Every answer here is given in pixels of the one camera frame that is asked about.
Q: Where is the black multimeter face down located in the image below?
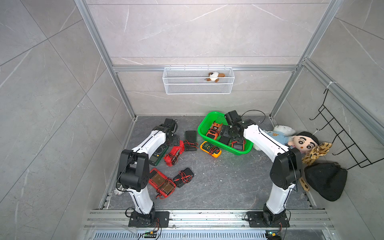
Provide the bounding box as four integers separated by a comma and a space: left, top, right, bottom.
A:
219, 136, 232, 146

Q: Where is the orange grey Victor multimeter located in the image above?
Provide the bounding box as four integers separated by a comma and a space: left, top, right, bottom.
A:
231, 138, 246, 152

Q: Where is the red multimeter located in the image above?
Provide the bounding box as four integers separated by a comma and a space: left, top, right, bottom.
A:
164, 141, 185, 167

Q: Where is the orange multimeter with leads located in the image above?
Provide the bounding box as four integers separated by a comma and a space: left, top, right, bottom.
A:
206, 121, 223, 140

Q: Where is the dark green multimeter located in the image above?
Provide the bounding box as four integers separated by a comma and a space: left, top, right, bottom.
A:
149, 145, 169, 167

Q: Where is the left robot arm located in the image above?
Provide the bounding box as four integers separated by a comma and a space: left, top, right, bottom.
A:
114, 118, 178, 223

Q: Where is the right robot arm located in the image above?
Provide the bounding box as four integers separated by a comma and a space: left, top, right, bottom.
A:
225, 111, 302, 227

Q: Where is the black multimeter far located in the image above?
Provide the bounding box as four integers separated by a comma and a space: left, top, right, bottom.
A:
184, 131, 198, 152

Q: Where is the green plastic basket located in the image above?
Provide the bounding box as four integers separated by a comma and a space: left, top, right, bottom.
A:
198, 112, 253, 156

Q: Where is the yellow multimeter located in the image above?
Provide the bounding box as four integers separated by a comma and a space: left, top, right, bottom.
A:
200, 141, 222, 158

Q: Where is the small black multimeter with leads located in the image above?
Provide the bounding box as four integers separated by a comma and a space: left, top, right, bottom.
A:
173, 168, 194, 188

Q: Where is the red flat multimeter case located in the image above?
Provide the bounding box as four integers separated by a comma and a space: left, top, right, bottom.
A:
149, 168, 177, 199

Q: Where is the white blue plush bear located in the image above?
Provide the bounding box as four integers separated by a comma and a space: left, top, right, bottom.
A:
262, 125, 296, 149

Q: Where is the small brown white plush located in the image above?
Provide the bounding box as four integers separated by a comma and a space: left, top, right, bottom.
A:
206, 72, 226, 83

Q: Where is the cartoon boy plush doll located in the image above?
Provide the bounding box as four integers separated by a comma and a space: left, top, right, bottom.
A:
288, 132, 319, 154

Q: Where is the white black patterned tool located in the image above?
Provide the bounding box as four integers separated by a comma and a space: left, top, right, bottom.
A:
114, 185, 126, 196

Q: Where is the leopard print cloth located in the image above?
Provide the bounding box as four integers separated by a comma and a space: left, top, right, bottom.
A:
299, 142, 333, 192

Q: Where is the black fabric bag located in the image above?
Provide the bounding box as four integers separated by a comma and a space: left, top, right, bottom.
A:
304, 163, 348, 202

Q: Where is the white wire wall basket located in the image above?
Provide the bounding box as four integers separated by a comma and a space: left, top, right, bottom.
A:
163, 67, 235, 95

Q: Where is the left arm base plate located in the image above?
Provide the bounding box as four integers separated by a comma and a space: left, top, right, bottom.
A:
129, 211, 170, 228

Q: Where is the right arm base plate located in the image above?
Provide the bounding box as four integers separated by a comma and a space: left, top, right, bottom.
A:
244, 211, 290, 228

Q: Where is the black wire wall rack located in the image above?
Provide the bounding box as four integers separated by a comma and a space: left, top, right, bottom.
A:
310, 89, 384, 170

